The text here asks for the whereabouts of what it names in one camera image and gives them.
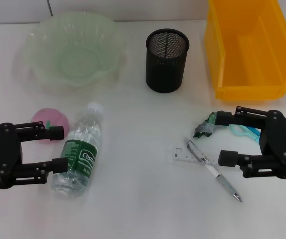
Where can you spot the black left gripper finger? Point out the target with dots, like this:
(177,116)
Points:
(55,133)
(59,165)

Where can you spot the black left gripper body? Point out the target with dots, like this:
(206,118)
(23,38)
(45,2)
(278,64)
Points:
(3,154)

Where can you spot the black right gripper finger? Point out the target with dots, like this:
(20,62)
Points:
(228,158)
(223,118)

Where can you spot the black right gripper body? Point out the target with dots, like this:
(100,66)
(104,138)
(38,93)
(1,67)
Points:
(282,139)

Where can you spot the pink peach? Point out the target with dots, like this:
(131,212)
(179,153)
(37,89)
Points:
(50,117)

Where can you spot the green plastic wrapper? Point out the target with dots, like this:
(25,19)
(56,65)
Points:
(205,129)

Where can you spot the silver white pen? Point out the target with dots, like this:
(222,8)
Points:
(222,179)

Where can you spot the clear water bottle green label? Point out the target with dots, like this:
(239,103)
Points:
(83,139)

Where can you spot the blue scissors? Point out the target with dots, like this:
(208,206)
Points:
(253,133)

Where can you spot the clear plastic ruler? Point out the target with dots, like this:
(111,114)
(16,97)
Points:
(182,155)

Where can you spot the black mesh pen holder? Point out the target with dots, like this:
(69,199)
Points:
(166,67)

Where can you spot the green glass fruit plate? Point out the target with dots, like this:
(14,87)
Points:
(75,49)

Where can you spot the yellow plastic bin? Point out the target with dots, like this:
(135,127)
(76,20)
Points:
(252,54)

